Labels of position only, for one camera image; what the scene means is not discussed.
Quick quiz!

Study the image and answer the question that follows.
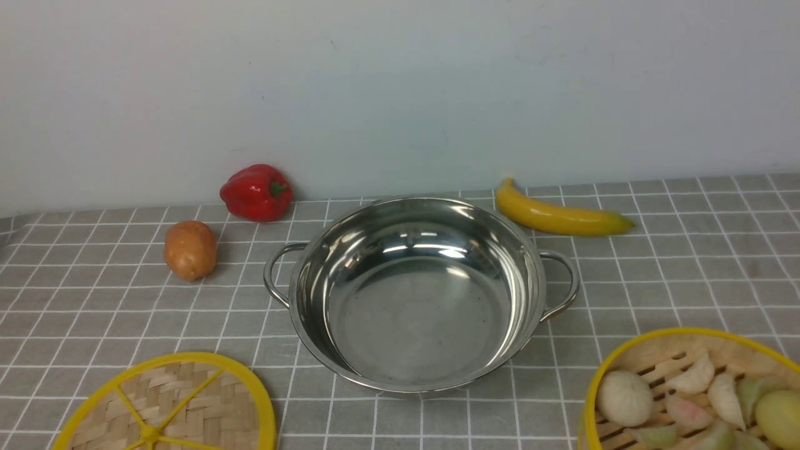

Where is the yellow woven steamer lid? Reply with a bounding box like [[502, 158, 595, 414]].
[[52, 351, 278, 449]]

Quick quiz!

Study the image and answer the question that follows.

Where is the yellow bamboo steamer basket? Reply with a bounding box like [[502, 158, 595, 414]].
[[577, 327, 798, 449]]

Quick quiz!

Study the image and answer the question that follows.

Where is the stainless steel pot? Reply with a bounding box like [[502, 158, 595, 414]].
[[262, 196, 582, 397]]

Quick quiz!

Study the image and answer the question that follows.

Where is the red bell pepper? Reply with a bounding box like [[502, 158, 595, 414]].
[[219, 164, 294, 223]]

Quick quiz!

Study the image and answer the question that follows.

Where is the yellow banana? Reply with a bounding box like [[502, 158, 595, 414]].
[[495, 177, 636, 236]]

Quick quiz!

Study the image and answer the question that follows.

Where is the brown potato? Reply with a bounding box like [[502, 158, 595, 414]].
[[164, 221, 218, 283]]

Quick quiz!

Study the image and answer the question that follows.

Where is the white round bun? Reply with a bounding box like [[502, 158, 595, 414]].
[[596, 370, 654, 428]]

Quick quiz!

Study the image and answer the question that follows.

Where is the grey checkered tablecloth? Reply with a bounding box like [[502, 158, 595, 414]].
[[1, 174, 799, 449]]

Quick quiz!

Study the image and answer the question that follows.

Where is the white dumpling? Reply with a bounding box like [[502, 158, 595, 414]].
[[665, 352, 716, 395], [707, 372, 746, 431]]

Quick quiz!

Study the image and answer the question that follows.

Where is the green dumpling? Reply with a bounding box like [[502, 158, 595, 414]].
[[624, 424, 678, 449], [684, 421, 736, 449], [736, 376, 788, 430]]

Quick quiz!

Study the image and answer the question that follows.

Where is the pink dumpling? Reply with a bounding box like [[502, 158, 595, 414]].
[[665, 395, 714, 430]]

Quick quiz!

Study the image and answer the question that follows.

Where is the yellow-green round bun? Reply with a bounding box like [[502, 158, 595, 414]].
[[754, 390, 799, 449]]

